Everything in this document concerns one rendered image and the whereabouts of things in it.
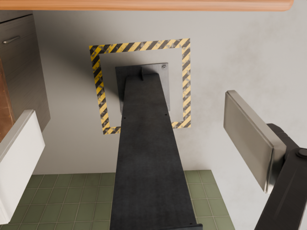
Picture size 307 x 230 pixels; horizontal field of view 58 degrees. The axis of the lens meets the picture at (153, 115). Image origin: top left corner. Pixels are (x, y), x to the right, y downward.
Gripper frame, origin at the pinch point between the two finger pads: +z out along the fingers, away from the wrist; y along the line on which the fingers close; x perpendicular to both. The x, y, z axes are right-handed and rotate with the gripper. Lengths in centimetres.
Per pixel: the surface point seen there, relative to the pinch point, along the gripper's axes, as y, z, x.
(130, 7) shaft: 0.6, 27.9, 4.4
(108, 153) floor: -25, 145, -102
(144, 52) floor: 6, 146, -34
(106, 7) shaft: -3.0, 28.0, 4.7
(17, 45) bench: -51, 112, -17
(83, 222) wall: -38, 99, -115
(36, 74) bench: -52, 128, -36
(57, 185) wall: -60, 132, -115
